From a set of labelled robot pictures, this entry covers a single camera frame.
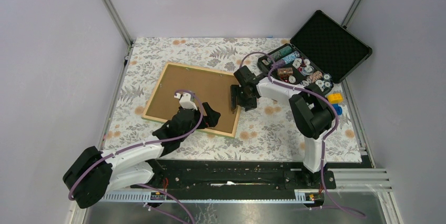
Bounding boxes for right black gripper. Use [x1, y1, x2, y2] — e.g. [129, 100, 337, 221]
[230, 85, 257, 112]

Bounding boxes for brown backing board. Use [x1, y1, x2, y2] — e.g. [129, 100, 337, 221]
[141, 62, 241, 138]

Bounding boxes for wooden picture frame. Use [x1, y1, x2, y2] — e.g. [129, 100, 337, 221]
[141, 62, 242, 139]

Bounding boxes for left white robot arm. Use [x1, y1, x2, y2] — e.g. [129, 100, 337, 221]
[63, 103, 221, 209]

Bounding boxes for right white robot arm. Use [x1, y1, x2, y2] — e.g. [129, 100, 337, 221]
[230, 66, 339, 188]

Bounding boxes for floral tablecloth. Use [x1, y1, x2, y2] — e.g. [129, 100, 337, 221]
[101, 37, 363, 163]

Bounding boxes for yellow toy block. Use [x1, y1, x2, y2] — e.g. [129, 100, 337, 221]
[327, 93, 344, 104]

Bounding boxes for black poker chip case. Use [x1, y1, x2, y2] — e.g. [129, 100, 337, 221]
[257, 10, 372, 93]

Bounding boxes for blue toy block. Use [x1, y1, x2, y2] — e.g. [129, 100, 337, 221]
[332, 104, 343, 116]

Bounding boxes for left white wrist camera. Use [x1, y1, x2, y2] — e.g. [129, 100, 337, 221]
[174, 92, 197, 110]

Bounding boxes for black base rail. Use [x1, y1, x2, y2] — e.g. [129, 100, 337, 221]
[147, 159, 337, 200]

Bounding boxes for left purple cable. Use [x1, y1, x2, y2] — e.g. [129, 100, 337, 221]
[68, 90, 205, 224]

